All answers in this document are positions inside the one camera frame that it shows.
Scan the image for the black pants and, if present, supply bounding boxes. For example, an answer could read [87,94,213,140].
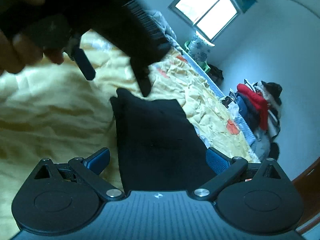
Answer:
[110,88,216,193]

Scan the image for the person's left hand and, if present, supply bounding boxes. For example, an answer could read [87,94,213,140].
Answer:
[0,0,65,75]

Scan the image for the blue white crumpled blanket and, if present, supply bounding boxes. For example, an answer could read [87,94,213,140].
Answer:
[146,10,180,48]

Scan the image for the yellow carrot print quilt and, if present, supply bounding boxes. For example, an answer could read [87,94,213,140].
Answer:
[1,31,259,239]

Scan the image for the brown wooden door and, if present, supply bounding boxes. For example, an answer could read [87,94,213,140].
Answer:
[292,158,319,234]

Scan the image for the floral pillow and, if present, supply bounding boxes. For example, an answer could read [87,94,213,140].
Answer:
[188,31,215,65]

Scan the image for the green plastic chair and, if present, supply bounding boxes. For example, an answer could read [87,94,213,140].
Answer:
[184,40,213,74]

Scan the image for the black bag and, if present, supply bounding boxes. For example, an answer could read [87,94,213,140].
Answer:
[208,64,224,81]

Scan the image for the pile of clothes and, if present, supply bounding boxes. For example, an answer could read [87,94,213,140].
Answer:
[220,79,283,161]

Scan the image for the window with grey frame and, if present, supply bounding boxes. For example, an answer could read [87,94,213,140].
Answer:
[169,0,257,42]

